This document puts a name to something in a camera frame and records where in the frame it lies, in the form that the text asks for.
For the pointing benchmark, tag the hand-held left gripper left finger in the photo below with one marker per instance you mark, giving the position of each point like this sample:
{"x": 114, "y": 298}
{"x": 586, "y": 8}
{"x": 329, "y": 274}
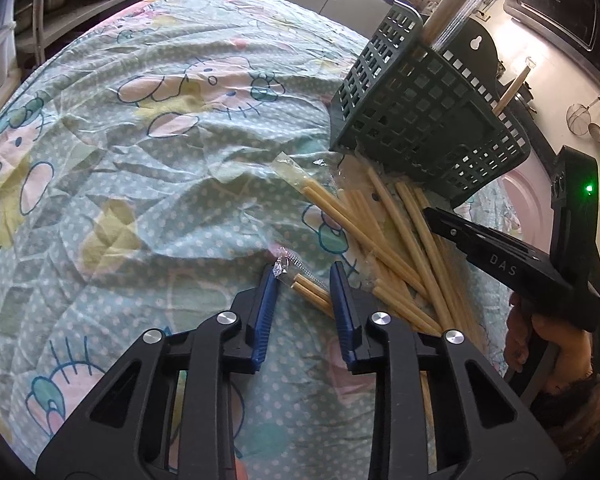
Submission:
{"x": 265, "y": 315}

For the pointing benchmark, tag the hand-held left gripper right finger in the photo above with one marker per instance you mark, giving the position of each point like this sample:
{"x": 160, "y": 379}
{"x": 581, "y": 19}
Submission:
{"x": 344, "y": 317}

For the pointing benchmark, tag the chopstick pair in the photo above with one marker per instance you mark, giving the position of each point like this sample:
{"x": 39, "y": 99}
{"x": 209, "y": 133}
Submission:
{"x": 512, "y": 90}
{"x": 310, "y": 296}
{"x": 450, "y": 5}

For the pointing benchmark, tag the group of chopsticks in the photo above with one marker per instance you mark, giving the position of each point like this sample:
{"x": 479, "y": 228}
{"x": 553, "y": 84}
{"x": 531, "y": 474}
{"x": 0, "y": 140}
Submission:
{"x": 422, "y": 240}

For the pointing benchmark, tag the dark green plastic utensil basket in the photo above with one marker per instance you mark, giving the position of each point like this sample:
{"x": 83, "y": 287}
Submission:
{"x": 405, "y": 110}

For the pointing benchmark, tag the person's right forearm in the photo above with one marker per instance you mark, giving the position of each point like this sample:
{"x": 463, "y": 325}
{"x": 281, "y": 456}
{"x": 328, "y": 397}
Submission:
{"x": 570, "y": 410}

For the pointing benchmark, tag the person's right hand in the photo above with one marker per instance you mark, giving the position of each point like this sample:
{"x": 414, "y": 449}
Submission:
{"x": 567, "y": 347}

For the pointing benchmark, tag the pink blanket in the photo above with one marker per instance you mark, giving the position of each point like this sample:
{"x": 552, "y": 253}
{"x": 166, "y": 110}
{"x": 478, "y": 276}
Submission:
{"x": 525, "y": 200}

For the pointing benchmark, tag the cartoon printed tablecloth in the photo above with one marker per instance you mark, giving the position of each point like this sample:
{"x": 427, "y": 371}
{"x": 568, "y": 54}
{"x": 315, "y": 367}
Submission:
{"x": 130, "y": 185}

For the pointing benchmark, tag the steel range hood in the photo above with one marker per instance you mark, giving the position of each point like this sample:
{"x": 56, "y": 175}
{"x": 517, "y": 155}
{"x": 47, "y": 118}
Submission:
{"x": 555, "y": 5}

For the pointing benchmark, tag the kitchen storage shelf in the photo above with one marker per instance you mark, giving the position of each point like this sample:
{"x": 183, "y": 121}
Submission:
{"x": 80, "y": 16}

